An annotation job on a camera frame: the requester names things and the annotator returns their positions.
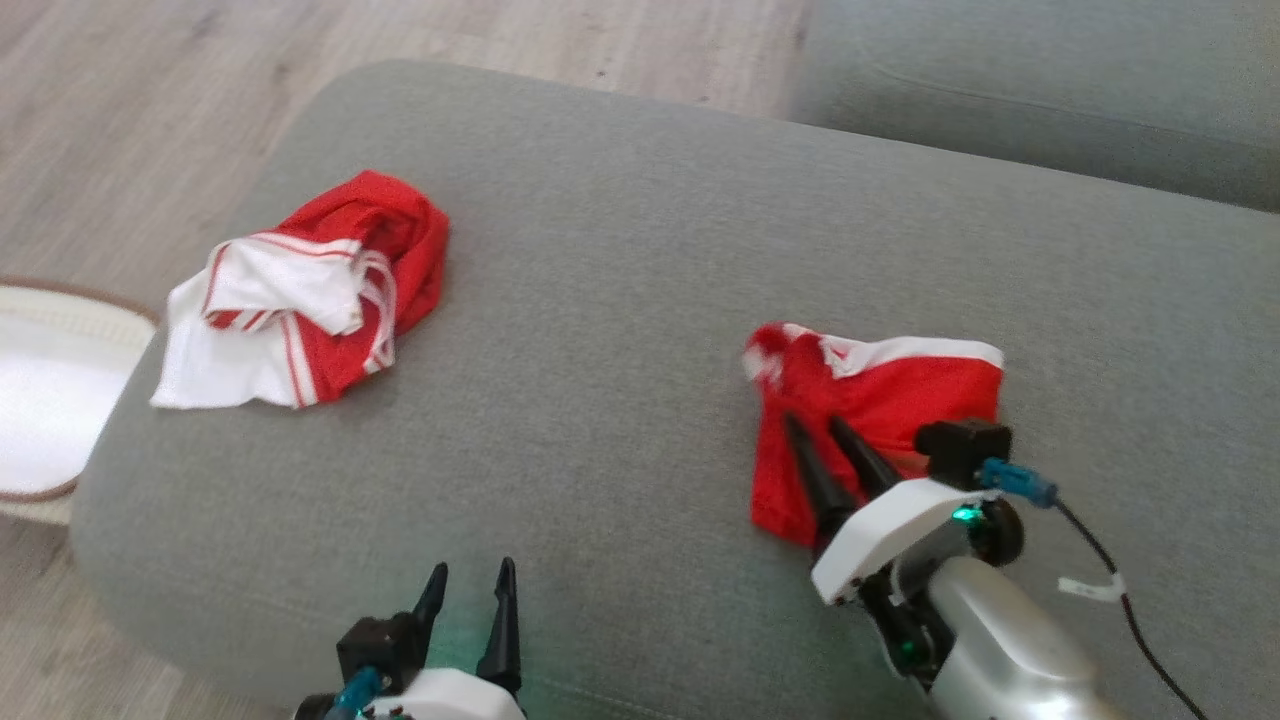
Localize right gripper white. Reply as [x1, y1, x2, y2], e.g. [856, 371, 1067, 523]
[783, 411, 1026, 691]

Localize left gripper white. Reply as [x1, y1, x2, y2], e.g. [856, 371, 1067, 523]
[295, 557, 528, 720]

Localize red shorts with white waistband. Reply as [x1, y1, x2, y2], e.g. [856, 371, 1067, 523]
[743, 322, 1004, 549]

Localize red Bulls 23 jersey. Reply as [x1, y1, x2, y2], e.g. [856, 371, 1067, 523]
[150, 170, 451, 411]

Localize large grey sofa seat cushion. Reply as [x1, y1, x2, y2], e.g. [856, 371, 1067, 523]
[70, 58, 1280, 720]

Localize small grey sofa cushion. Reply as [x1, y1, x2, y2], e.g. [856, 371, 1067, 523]
[790, 0, 1280, 213]

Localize white basket with brown rim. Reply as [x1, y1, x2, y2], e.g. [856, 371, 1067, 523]
[0, 278, 161, 526]

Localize left black cable teal plug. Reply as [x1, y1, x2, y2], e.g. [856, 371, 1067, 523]
[322, 665, 386, 720]

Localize white cable label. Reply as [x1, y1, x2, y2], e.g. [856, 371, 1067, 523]
[1058, 573, 1126, 604]

